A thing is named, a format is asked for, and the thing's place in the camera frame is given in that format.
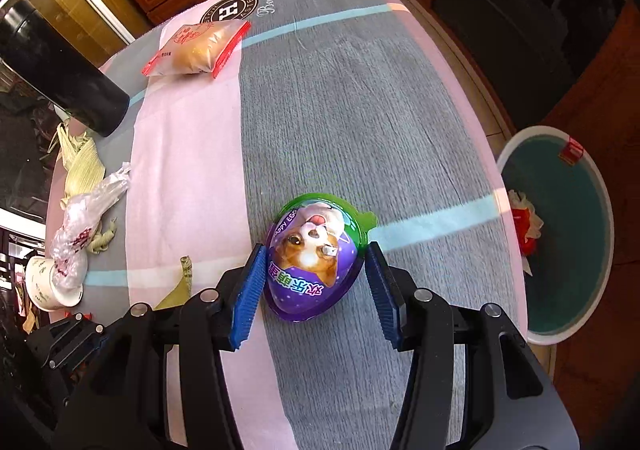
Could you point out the purple toy egg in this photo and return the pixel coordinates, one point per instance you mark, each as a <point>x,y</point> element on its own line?
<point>315,253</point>

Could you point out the clear plastic bag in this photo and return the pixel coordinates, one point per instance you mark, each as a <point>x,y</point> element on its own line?
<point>80,227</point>

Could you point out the white floral paper cup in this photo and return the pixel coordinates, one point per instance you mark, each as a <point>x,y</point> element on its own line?
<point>41,289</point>

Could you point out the plaid tablecloth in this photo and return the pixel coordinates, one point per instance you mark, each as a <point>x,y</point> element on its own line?
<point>298,124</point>

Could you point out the green corn husks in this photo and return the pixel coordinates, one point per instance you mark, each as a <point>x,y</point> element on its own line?
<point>84,170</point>

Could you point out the black thermos bottle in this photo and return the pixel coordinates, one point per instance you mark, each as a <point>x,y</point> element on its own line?
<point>42,57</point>

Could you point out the red snack wrapper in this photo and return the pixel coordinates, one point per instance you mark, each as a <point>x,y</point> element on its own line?
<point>528,227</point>

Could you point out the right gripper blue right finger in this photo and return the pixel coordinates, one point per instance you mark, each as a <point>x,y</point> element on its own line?
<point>385,293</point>

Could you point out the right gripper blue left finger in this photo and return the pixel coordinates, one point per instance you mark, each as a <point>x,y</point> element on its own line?
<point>248,282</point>

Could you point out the teal trash bin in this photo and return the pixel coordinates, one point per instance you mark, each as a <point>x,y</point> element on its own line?
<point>574,255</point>

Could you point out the packaged bread bun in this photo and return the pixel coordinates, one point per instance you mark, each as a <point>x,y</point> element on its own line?
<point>195,49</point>

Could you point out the black built-in oven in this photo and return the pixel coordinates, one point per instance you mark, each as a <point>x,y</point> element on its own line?
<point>531,51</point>

